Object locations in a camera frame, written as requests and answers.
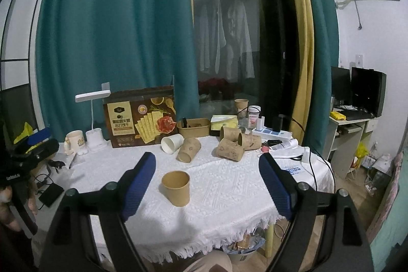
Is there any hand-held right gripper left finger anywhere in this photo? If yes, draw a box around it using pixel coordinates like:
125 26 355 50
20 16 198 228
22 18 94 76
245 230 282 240
38 152 157 272

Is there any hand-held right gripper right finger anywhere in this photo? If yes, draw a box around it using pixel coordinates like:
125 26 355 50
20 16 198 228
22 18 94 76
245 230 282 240
258 152 375 272

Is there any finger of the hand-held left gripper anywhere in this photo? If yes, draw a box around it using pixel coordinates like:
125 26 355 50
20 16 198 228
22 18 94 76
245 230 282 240
25 127 52 147
13 140 60 164

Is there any plain kraft paper cup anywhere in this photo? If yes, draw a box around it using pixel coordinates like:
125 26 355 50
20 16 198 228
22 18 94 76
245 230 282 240
161 171 191 207
234 99 249 116

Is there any white paper cup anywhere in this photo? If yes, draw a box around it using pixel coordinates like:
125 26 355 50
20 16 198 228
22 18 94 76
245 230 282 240
161 134 185 154

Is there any printed kraft paper cup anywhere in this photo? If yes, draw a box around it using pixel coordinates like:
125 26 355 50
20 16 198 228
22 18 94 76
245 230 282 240
237 133 262 151
176 137 202 163
216 139 245 162
220 126 243 142

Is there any person's left hand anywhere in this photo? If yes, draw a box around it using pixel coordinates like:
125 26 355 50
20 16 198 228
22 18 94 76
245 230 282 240
0 184 38 232

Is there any yellow cloth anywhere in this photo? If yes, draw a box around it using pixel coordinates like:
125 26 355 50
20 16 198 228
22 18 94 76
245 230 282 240
13 122 35 145

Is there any white packet blue label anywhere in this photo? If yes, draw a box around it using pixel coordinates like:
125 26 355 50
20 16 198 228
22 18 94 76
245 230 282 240
282 164 308 178

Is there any white cartoon mug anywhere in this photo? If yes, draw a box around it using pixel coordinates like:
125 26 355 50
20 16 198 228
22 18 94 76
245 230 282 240
64 130 89 156

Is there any black power bank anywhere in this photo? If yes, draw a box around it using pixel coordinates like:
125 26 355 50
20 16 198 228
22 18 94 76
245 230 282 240
38 184 65 208

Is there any white tube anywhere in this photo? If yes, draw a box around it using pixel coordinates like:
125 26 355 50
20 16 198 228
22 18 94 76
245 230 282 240
269 138 299 152

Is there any white desk lamp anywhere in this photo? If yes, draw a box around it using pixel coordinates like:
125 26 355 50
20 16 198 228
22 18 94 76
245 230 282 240
75 92 111 151

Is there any white power strip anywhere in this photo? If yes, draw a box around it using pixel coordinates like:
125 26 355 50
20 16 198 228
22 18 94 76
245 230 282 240
252 128 293 140

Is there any yellow table leg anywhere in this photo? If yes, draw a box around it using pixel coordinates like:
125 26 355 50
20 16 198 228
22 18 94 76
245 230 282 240
266 221 275 258

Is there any black power adapter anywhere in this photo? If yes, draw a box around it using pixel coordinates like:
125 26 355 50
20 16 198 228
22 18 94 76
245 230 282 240
272 114 289 132

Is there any brown cracker box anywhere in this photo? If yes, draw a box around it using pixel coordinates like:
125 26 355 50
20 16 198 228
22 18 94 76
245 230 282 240
103 86 178 148

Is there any white lace tablecloth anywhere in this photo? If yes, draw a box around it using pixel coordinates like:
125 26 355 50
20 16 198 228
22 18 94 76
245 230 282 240
30 133 335 264

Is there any trash bin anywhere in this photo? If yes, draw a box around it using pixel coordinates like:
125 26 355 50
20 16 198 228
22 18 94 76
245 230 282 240
221 234 266 260

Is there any white jar pink label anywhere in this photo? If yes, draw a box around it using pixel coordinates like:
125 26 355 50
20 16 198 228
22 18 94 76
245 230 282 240
247 106 262 129

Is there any kraft paper bowl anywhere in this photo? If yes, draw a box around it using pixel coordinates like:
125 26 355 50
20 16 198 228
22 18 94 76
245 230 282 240
177 118 211 139

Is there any yellow tissue box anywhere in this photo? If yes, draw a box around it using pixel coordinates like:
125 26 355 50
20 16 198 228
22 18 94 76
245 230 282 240
210 114 239 131

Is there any white computer desk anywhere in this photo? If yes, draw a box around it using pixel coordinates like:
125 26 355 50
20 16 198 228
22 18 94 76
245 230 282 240
322 113 380 179

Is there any yellow plastic bag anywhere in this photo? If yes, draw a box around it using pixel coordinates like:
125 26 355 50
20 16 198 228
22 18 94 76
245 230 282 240
354 142 369 169

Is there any person's leg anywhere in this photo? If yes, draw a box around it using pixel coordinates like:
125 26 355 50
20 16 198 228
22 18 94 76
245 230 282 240
183 250 233 272

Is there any black keyboard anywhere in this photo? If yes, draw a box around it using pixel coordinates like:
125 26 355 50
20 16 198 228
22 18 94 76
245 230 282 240
343 110 372 120

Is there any white plastic bag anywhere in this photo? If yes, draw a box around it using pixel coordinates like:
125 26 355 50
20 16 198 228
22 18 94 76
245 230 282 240
371 154 393 177

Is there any black computer monitor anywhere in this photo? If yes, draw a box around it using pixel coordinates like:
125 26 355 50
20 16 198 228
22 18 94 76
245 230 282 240
330 66 352 107
351 67 387 118

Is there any teal curtain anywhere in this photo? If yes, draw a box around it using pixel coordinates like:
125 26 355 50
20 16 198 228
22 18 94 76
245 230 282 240
35 0 201 140
291 0 340 159

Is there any hanging white garment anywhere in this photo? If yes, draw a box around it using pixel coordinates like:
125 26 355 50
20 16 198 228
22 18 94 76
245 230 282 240
225 0 256 81
194 0 225 74

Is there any yellow curtain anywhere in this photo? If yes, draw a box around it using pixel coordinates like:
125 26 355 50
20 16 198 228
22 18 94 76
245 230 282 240
276 0 314 148

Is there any black power cable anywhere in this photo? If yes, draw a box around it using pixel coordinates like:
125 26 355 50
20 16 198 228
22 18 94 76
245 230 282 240
277 114 337 193

